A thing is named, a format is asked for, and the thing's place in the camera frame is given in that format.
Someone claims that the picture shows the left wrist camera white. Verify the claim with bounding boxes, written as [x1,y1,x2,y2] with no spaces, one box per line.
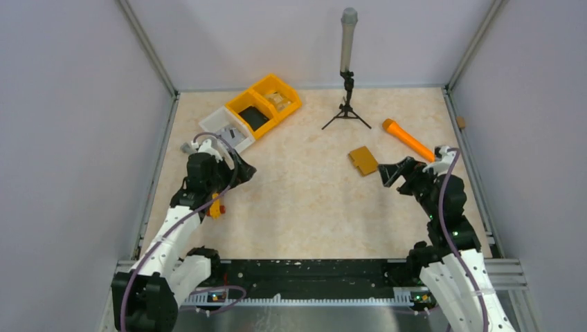
[190,138,228,162]

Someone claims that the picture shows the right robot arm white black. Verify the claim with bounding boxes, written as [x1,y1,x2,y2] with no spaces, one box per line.
[378,157,515,331]

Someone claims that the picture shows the black item in bin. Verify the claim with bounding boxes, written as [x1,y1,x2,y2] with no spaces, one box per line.
[239,106,269,131]

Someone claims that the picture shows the black tripod stand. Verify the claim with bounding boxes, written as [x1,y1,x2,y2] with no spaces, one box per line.
[321,71,372,130]

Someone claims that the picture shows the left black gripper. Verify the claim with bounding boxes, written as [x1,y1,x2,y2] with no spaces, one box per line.
[206,148,255,193]

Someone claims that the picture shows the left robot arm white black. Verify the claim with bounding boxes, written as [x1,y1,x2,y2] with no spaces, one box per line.
[111,150,256,331]

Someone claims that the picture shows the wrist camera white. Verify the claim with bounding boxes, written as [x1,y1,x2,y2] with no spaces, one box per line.
[190,138,228,162]
[422,145,460,176]

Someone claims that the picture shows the grey parts in white bin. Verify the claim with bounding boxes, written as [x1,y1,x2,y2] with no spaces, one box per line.
[217,126,247,149]

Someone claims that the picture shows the orange toy microphone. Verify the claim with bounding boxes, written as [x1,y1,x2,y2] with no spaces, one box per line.
[382,118,435,163]

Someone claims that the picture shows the yellow red toy block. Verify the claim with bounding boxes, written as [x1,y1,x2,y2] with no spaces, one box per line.
[206,193,226,219]

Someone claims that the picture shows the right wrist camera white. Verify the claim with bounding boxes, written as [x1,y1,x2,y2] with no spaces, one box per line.
[422,145,460,176]

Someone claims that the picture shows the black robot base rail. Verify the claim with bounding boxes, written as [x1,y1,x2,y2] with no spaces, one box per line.
[184,259,437,315]

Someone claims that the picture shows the yellow double storage bin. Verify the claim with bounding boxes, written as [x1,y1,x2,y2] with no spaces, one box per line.
[225,73,302,140]

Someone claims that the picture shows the grey microphone on stand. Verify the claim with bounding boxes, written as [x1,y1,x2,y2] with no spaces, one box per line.
[340,7,358,73]

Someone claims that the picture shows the small wooden block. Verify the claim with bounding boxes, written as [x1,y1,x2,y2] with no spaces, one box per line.
[455,116,466,130]

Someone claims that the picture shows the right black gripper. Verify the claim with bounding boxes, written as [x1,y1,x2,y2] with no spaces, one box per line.
[378,156,443,219]

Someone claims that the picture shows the white storage bin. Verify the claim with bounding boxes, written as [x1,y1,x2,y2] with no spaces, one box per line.
[199,106,255,153]

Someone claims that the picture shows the grey toy dumbbell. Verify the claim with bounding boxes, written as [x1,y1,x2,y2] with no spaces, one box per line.
[180,142,192,154]

